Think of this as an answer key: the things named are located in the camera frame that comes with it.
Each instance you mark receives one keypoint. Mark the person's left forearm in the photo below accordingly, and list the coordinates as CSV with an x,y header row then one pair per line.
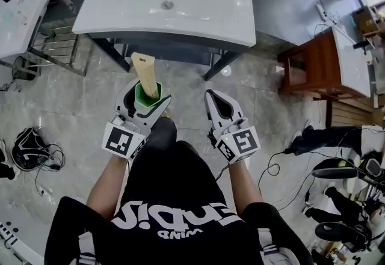
x,y
105,188

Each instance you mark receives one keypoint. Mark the white power strip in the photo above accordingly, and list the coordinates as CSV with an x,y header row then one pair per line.
x,y
321,12

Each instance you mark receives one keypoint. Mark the person's tan shoe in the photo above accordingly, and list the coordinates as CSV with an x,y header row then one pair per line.
x,y
166,113

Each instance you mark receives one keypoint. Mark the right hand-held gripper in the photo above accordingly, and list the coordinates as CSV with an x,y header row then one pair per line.
x,y
240,143

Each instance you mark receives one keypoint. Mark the small white basin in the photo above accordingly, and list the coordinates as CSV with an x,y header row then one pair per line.
x,y
352,68

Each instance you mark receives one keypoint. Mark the small black faucet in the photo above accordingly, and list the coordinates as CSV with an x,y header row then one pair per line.
x,y
361,44

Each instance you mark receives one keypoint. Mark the black office chair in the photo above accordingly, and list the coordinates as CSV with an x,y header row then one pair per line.
x,y
334,172

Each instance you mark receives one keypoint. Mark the person's black-clad leg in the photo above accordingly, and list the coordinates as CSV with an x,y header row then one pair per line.
x,y
162,134

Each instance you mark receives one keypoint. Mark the cardboard box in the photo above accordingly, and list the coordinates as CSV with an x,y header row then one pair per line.
x,y
368,20

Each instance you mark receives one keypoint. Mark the brown wooden stand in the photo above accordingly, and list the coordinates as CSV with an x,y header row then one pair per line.
x,y
312,65

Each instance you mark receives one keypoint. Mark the person's right forearm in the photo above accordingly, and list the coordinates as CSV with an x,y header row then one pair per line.
x,y
245,185

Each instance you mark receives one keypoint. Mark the white washbasin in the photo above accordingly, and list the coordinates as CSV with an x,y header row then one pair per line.
x,y
120,2

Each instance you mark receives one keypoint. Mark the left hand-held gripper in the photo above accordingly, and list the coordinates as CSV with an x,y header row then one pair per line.
x,y
120,140

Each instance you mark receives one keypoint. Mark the black mesh bin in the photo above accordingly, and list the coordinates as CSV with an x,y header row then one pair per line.
x,y
25,68

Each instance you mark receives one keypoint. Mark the metal bar rack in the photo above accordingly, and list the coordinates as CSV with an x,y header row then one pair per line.
x,y
60,47

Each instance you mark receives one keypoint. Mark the black power adapter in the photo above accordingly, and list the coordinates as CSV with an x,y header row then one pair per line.
x,y
287,151

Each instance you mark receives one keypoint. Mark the person's black printed t-shirt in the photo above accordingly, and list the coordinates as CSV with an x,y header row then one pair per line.
x,y
168,182

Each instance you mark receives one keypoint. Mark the white panel with black buttons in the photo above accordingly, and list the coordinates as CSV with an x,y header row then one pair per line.
x,y
12,245

